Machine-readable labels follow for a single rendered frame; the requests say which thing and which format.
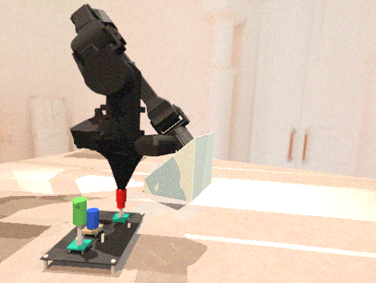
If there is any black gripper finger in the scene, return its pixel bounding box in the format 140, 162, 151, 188
96, 149, 122, 189
113, 152, 143, 190

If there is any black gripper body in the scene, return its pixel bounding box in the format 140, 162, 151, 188
99, 99, 176, 156

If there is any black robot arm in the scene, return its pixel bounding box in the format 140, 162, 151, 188
70, 3, 193, 152

